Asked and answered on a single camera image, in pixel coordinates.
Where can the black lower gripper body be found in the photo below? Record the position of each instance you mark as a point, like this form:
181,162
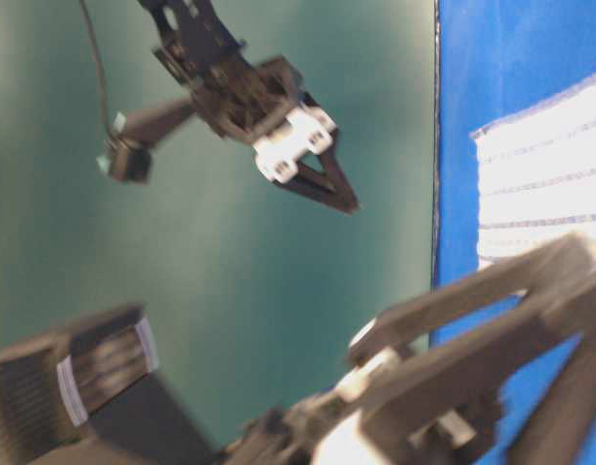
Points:
328,428

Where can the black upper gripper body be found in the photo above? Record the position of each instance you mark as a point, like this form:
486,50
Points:
264,106

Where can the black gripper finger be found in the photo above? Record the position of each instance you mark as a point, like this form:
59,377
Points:
318,187
537,270
341,191
481,360

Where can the blue towel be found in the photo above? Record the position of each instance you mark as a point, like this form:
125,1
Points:
496,58

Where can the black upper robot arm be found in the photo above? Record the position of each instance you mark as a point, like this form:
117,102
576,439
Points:
194,39

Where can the white striped cloth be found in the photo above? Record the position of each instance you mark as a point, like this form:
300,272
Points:
537,174

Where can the black upper wrist camera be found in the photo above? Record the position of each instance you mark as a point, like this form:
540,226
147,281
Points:
132,137

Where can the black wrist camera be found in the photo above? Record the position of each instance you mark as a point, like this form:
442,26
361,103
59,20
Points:
89,392
132,137

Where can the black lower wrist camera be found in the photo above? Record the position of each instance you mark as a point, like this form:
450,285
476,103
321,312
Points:
89,392

